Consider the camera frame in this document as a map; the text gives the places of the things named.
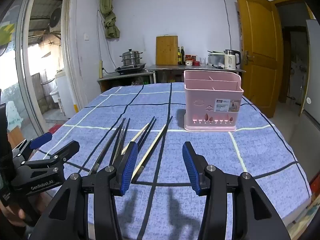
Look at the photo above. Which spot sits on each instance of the wooden cutting board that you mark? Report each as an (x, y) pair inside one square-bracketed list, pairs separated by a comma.
[(166, 50)]

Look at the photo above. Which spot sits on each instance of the outdoor air conditioner unit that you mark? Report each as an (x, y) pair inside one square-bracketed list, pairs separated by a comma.
[(55, 20)]

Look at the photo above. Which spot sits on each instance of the person's left hand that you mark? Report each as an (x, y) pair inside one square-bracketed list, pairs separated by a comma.
[(12, 216)]

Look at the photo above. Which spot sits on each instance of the steel steamer pot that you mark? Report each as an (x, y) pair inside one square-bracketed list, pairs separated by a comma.
[(131, 57)]

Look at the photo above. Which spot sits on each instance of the glass sliding door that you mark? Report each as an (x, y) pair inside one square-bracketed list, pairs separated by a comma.
[(12, 62)]

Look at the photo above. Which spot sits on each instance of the green knotted curtain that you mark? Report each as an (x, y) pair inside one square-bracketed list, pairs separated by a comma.
[(110, 10)]

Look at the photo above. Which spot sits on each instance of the silver refrigerator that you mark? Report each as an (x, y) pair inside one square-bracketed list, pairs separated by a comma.
[(310, 92)]

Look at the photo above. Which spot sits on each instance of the red lidded jar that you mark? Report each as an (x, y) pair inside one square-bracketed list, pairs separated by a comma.
[(194, 58), (188, 60)]

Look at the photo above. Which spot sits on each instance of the grey plastic container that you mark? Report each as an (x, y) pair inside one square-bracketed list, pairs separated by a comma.
[(216, 58)]

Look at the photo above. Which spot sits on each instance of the blue plaid tablecloth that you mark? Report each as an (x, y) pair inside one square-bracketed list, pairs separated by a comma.
[(225, 160)]

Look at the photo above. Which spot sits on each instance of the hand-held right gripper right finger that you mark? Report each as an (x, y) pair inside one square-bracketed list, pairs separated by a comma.
[(191, 167)]

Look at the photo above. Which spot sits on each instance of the white wall switch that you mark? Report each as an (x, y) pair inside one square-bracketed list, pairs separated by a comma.
[(86, 37)]

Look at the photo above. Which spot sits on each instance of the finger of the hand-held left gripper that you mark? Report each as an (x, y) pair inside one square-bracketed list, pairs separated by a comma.
[(41, 140), (67, 148)]

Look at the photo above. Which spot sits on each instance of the wooden chopstick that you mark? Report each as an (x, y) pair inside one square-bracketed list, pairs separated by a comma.
[(136, 138), (150, 150)]

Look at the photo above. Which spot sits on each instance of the yellowed power strip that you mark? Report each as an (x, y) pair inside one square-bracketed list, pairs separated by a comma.
[(100, 68)]

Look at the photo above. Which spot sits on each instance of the wall height chart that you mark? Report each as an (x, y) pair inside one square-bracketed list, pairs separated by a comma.
[(239, 17)]

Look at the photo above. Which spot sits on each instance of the steel kitchen table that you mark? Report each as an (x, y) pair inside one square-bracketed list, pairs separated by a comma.
[(175, 68)]

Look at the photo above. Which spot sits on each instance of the pink plastic utensil basket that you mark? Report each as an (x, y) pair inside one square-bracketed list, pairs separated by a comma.
[(212, 105)]

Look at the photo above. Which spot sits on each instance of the yellow wooden door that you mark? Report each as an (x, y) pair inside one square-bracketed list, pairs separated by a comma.
[(257, 50)]

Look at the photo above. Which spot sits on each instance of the low steel counter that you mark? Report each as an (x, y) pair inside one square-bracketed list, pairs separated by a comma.
[(125, 76)]

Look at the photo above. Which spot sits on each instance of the dark sauce bottle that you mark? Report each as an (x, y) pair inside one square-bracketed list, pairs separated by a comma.
[(182, 55), (179, 56)]

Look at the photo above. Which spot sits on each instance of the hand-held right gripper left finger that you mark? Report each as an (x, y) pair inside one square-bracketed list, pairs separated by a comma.
[(128, 167)]

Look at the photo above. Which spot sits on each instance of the white electric kettle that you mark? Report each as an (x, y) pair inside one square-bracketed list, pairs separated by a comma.
[(231, 59)]

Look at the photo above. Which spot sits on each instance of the white washing machine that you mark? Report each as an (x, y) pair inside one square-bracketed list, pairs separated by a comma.
[(63, 92)]

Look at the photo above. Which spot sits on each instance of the black tabletop stove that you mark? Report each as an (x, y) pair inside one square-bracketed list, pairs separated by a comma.
[(130, 69)]

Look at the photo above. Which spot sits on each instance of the clear drinking glass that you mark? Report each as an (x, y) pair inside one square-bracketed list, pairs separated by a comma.
[(202, 61)]

